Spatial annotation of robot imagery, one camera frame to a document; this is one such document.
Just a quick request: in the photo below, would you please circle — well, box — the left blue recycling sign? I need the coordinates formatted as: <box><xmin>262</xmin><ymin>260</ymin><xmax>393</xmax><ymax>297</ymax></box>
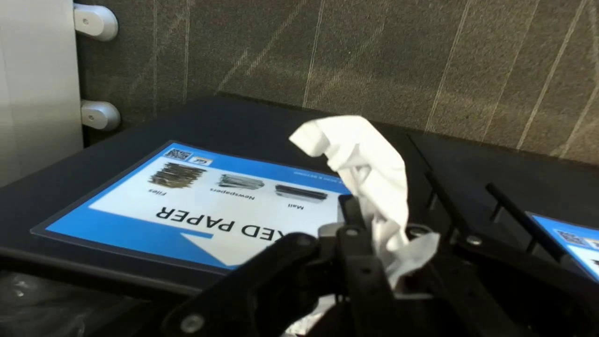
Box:
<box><xmin>532</xmin><ymin>213</ymin><xmax>599</xmax><ymax>280</ymax></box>

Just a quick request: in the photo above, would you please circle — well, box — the white tissue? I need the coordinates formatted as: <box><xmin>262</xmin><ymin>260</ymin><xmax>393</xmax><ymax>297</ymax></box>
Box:
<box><xmin>279</xmin><ymin>114</ymin><xmax>442</xmax><ymax>337</ymax></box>

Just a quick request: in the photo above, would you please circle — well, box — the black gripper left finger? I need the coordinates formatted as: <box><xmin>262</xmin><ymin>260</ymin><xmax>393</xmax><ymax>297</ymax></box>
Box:
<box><xmin>161</xmin><ymin>196</ymin><xmax>374</xmax><ymax>337</ymax></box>

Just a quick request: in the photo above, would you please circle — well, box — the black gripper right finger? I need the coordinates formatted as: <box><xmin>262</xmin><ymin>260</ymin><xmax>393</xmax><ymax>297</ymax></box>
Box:
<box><xmin>404</xmin><ymin>228</ymin><xmax>599</xmax><ymax>337</ymax></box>

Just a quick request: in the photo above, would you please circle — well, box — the right blue mixed paper sign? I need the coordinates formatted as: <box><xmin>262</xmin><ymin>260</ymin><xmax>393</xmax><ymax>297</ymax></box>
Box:
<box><xmin>34</xmin><ymin>142</ymin><xmax>348</xmax><ymax>269</ymax></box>

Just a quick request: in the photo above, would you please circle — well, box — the grey office printer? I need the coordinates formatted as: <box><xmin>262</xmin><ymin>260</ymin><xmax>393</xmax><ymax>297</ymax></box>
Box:
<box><xmin>0</xmin><ymin>0</ymin><xmax>120</xmax><ymax>187</ymax></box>

